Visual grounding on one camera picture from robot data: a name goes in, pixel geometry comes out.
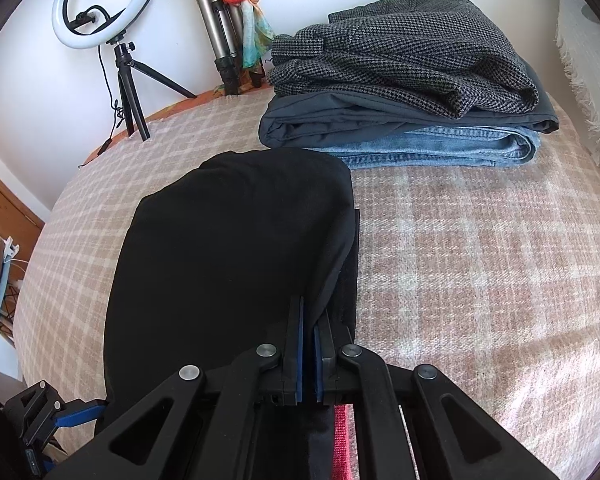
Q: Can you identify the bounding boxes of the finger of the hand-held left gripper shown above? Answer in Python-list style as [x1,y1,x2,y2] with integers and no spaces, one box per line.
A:
[54,399,110,430]

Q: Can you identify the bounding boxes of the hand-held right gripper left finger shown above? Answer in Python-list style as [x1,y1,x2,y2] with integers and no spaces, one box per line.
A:
[45,296,306,480]

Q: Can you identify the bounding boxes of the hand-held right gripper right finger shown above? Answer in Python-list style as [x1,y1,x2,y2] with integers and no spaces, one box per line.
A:
[314,310,561,480]

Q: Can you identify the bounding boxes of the black pants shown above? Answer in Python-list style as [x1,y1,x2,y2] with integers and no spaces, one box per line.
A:
[95,149,361,480]

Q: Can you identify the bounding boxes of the dark grey folded pants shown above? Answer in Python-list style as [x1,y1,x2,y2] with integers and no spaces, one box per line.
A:
[259,60,561,151]

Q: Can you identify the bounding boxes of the grey houndstooth folded pants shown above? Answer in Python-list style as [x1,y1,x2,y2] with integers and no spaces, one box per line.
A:
[267,0,539,118]

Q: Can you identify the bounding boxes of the beige checked blanket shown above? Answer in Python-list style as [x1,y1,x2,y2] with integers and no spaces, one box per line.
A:
[17,87,600,480]

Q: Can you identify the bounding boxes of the wooden furniture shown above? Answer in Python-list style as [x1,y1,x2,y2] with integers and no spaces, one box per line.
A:
[0,155,46,281]

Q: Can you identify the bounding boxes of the blue folded jeans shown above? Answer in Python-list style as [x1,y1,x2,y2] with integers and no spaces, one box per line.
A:
[325,127,540,170]

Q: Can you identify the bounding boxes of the small black tripod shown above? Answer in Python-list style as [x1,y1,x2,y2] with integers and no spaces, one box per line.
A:
[112,40,198,141]

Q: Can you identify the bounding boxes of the orange patterned scarf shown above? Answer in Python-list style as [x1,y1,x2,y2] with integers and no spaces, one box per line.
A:
[195,0,276,68]

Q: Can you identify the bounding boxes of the silver folded tripod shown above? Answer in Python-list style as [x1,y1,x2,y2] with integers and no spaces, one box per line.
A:
[180,0,268,96]

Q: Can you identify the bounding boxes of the green and white patterned pillow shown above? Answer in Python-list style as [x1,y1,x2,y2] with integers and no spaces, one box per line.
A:
[555,0,600,186]

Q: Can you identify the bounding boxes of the black ring light cable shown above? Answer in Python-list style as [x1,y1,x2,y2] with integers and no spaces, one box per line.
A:
[77,45,126,168]

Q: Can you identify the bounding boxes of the white ring light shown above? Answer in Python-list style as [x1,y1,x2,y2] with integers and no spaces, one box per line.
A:
[51,0,164,51]

